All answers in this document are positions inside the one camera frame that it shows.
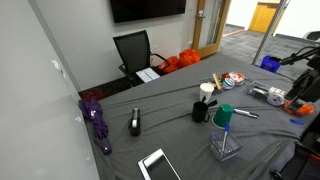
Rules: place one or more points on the small orange plastic bag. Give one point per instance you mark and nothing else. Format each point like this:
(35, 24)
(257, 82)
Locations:
(171, 64)

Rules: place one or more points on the blue white round container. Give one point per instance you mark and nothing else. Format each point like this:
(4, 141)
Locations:
(228, 83)

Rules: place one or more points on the white paper cup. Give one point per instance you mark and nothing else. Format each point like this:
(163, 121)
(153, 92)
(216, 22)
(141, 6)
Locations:
(206, 91)

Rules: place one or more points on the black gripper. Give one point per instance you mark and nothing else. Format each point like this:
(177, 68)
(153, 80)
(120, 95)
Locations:
(308, 86)

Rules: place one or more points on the purple folded umbrella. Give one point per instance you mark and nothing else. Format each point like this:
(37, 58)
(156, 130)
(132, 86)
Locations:
(93, 111)

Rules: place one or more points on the blue pen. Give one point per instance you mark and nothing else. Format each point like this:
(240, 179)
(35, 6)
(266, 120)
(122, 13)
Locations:
(226, 130)

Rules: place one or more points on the wooden glass door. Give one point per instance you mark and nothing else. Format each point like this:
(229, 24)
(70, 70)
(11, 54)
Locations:
(196, 36)

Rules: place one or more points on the blue bin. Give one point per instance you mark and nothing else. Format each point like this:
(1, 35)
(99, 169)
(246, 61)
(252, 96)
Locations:
(269, 63)

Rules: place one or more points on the orange cloth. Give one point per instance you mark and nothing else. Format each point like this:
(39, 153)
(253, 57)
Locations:
(306, 109)

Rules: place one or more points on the black wall television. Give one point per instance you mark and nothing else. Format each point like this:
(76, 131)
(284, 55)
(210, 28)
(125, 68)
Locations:
(146, 10)

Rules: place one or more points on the red green small toy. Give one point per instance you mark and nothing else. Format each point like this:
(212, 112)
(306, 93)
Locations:
(225, 75)

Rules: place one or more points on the white framed tablet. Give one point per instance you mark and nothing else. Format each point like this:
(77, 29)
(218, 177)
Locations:
(160, 168)

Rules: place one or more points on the large orange plastic bag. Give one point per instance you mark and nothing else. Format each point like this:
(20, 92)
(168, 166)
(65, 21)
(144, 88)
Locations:
(189, 57)

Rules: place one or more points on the green plastic cup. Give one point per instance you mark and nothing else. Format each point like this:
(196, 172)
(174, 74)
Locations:
(222, 116)

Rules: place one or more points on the white paper sheet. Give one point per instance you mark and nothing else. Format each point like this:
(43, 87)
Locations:
(147, 74)

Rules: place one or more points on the black silver marker pen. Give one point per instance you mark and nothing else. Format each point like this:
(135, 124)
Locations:
(246, 113)

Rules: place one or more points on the small blue clip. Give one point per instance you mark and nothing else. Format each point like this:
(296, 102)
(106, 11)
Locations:
(296, 121)

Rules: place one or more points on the black mug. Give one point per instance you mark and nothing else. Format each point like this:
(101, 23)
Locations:
(199, 112)

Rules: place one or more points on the white office chair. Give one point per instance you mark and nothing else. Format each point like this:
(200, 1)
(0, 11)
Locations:
(313, 35)

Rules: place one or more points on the black mesh office chair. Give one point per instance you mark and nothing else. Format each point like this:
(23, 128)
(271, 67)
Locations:
(133, 50)

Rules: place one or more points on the yellow wooden door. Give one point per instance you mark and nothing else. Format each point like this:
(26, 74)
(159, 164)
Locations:
(261, 16)

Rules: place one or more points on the light wooden block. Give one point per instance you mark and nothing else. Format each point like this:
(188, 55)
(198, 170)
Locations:
(217, 81)

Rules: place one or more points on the gray tablecloth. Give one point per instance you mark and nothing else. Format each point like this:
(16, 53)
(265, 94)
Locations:
(166, 100)

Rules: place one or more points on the black tongs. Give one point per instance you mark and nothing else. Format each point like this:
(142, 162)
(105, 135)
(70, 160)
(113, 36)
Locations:
(212, 103)

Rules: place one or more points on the metal partition pole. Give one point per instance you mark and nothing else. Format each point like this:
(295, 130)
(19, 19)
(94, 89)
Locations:
(270, 31)

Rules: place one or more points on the clear plastic pen holder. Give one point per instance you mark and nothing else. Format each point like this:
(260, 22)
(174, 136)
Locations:
(216, 150)

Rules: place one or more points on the red white round container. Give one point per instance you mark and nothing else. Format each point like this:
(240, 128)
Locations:
(237, 78)

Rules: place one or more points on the clear tray with toys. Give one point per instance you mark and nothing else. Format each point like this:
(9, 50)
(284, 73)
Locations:
(235, 86)

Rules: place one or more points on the clear tray with tapes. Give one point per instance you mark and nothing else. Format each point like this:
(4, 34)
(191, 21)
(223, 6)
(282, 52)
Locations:
(258, 90)

